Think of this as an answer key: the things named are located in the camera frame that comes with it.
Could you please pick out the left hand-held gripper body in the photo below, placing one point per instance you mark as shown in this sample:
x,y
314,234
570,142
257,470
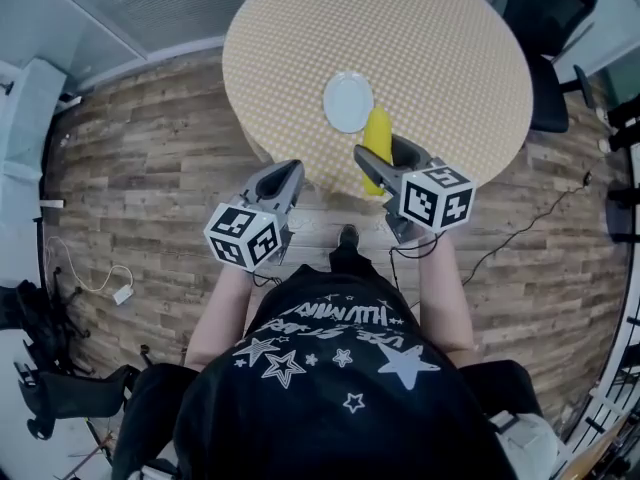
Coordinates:
x,y
242,235

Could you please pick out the person's black trousers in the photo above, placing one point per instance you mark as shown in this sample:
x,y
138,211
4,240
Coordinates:
x,y
350,263

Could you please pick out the round table, yellow checked tablecloth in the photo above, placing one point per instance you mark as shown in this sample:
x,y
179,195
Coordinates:
x,y
400,33

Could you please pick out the person's black shoe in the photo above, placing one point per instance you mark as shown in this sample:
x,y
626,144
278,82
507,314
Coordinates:
x,y
348,235

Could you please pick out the person's left forearm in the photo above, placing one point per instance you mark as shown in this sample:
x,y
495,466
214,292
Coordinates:
x,y
220,318

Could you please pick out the white metal rack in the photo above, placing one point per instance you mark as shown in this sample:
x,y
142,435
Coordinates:
x,y
615,358

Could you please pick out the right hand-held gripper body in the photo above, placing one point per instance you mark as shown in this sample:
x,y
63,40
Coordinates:
x,y
437,198

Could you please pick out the black wheeled chair base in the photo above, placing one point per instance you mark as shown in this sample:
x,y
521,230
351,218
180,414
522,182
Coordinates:
x,y
60,368

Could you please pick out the white shoulder pouch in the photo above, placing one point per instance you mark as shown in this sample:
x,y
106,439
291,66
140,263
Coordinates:
x,y
527,440
157,470

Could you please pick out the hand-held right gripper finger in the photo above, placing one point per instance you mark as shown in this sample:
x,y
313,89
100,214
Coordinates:
x,y
410,150
372,165

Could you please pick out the yellow banana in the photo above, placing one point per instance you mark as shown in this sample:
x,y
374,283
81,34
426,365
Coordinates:
x,y
377,133

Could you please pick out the white plate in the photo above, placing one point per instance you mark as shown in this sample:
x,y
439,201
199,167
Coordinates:
x,y
347,100

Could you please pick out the person's black star-print shirt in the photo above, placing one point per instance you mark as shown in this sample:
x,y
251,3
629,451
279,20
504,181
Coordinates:
x,y
325,393

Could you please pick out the black office chair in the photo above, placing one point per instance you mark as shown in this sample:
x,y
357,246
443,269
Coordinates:
x,y
545,33

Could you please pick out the person's right forearm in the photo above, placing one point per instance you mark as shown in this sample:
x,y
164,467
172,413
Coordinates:
x,y
447,298

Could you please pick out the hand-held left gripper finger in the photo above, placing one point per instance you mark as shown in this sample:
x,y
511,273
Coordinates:
x,y
296,183
267,178

